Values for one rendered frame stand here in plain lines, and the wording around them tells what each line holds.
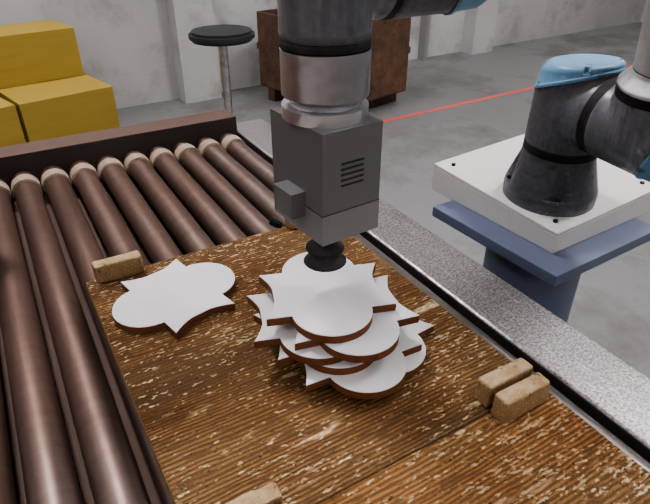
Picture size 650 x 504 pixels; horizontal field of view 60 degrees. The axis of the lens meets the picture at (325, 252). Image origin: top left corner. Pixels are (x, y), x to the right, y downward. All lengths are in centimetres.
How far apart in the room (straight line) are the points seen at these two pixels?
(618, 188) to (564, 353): 49
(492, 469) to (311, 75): 35
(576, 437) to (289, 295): 30
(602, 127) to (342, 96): 49
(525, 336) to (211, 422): 36
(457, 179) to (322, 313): 56
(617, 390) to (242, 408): 38
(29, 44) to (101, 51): 83
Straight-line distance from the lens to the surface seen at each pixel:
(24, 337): 73
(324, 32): 45
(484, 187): 102
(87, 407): 61
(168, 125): 122
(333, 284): 59
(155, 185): 103
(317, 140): 46
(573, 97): 91
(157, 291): 70
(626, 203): 107
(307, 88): 46
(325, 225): 49
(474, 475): 51
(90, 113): 366
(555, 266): 92
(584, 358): 68
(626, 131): 85
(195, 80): 466
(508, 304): 73
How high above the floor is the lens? 134
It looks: 32 degrees down
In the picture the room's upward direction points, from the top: straight up
